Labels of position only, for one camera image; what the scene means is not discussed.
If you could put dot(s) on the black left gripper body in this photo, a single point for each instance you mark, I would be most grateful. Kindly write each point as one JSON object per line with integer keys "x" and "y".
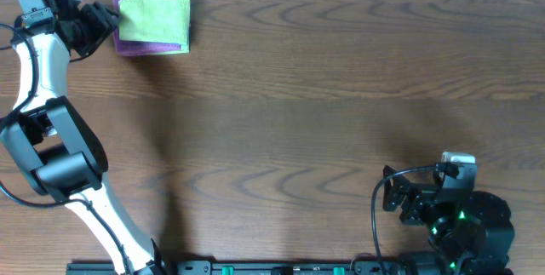
{"x": 90, "y": 32}

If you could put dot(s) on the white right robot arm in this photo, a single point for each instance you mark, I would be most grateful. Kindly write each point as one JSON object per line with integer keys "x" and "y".
{"x": 470, "y": 231}

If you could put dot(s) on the lower purple folded cloth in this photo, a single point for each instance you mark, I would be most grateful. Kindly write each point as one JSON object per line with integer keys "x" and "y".
{"x": 138, "y": 48}

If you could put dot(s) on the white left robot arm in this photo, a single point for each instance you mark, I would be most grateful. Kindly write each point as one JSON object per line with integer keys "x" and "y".
{"x": 54, "y": 148}

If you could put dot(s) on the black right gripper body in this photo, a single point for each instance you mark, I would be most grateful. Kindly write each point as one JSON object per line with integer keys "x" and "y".
{"x": 415, "y": 206}

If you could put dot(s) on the green microfiber cloth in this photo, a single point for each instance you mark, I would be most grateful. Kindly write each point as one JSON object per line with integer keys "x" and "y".
{"x": 155, "y": 21}

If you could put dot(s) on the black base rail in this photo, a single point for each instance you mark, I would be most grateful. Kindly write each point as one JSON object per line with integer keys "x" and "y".
{"x": 233, "y": 268}

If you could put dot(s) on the light green bottom cloth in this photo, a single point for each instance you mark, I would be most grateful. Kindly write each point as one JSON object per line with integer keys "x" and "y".
{"x": 185, "y": 49}

